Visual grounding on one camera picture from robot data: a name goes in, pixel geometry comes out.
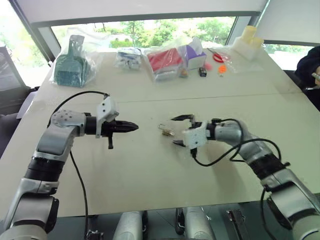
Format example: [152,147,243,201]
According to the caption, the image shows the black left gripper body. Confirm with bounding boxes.
[100,120,123,150]

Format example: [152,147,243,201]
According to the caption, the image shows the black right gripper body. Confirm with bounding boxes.
[187,114,206,131]

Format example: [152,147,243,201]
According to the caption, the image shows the brass padlock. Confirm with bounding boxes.
[157,123,172,137]

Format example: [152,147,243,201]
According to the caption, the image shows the red box in plastic bag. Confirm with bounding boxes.
[145,46,185,83]

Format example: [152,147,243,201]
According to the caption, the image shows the small orange object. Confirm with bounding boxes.
[216,64,228,77]

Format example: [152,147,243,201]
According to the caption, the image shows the purple tissue box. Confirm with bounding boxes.
[183,37,208,71]

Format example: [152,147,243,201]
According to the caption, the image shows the bag of blue white items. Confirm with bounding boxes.
[114,47,144,73]

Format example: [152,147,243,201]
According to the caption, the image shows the clear plastic bag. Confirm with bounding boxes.
[207,44,253,75]

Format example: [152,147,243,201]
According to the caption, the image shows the teal scoop in plastic bag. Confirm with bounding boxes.
[48,34,97,89]

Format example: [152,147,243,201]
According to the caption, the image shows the silver rounded robot leg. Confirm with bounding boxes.
[184,206,216,240]
[116,211,144,240]

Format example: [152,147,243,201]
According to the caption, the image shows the white holder with yellow cylinders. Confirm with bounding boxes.
[230,24,266,61]

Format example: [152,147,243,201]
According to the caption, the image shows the dark chair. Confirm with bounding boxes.
[0,45,41,161]

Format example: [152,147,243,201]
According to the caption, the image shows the person in dark clothing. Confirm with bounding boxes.
[294,45,320,112]

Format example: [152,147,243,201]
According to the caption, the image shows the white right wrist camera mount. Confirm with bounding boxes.
[181,120,209,151]

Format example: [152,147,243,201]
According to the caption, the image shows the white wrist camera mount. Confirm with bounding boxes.
[181,120,209,151]
[95,96,120,139]

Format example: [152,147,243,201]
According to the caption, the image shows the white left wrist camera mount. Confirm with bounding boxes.
[95,96,120,139]

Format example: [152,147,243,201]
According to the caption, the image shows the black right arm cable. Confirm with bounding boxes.
[190,118,291,167]

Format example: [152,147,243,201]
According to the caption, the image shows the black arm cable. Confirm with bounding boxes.
[46,91,111,237]
[190,118,291,167]

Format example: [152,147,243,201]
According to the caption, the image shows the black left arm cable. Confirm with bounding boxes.
[46,91,111,237]

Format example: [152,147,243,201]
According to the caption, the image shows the red handled scissors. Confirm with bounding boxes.
[207,47,226,63]

